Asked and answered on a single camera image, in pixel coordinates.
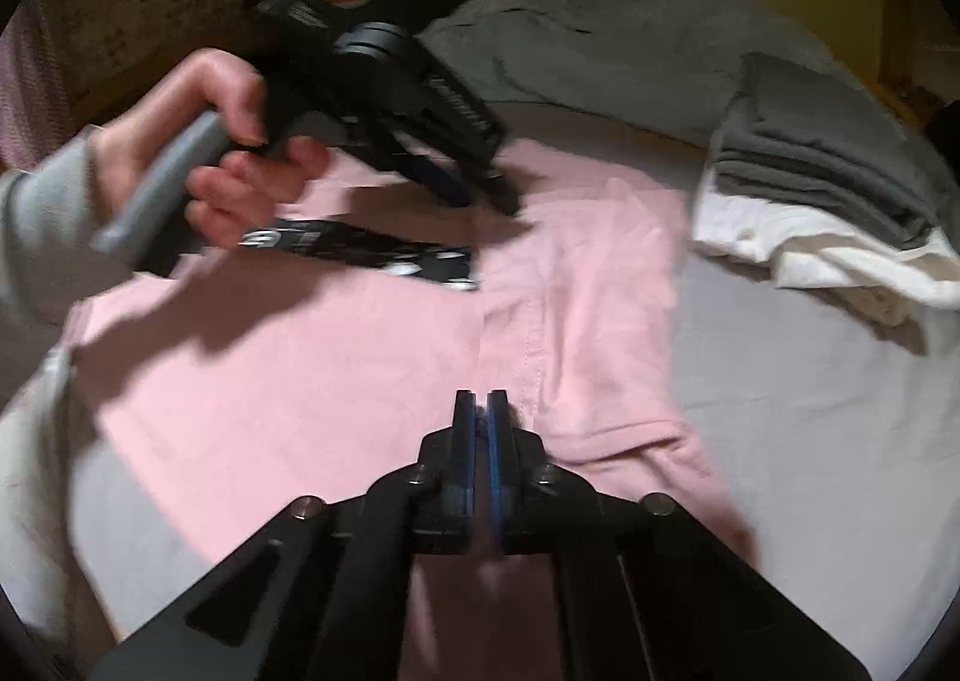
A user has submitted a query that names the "white folded cloth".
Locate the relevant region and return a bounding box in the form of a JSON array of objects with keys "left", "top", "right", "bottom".
[{"left": 690, "top": 171, "right": 960, "bottom": 329}]

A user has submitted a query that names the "wooden bed frame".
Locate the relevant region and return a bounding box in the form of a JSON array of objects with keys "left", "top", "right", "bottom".
[{"left": 877, "top": 0, "right": 927, "bottom": 101}]

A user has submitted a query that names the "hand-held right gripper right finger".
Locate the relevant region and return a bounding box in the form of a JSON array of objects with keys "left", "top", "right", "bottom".
[{"left": 486, "top": 388, "right": 871, "bottom": 681}]

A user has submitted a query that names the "grey printed bed sheet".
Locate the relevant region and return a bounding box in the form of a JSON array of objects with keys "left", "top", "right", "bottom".
[{"left": 0, "top": 103, "right": 960, "bottom": 659}]

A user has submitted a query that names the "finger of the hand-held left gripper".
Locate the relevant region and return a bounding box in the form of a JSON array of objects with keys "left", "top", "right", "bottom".
[
  {"left": 397, "top": 137, "right": 473, "bottom": 208},
  {"left": 450, "top": 152, "right": 522, "bottom": 217}
]

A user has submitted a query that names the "person's left hand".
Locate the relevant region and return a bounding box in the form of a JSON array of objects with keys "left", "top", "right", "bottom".
[{"left": 94, "top": 49, "right": 331, "bottom": 251}]

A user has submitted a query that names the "red gingham curtain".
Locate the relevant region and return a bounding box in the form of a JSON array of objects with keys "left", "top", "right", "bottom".
[{"left": 0, "top": 0, "right": 76, "bottom": 172}]

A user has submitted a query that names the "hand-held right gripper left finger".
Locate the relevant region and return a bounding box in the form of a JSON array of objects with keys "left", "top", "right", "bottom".
[{"left": 90, "top": 388, "right": 477, "bottom": 681}]

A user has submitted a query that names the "person's left forearm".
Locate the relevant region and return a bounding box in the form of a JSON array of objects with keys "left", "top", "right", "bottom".
[{"left": 0, "top": 126, "right": 143, "bottom": 412}]

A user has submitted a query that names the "stack of folded grey clothes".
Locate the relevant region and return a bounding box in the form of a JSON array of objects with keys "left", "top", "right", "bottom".
[{"left": 709, "top": 51, "right": 938, "bottom": 251}]

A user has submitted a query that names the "grey-blue duvet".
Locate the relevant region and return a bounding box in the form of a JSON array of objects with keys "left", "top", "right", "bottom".
[{"left": 416, "top": 0, "right": 833, "bottom": 146}]

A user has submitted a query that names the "pink printed t-shirt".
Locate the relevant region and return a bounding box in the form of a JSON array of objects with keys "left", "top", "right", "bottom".
[{"left": 60, "top": 137, "right": 758, "bottom": 681}]

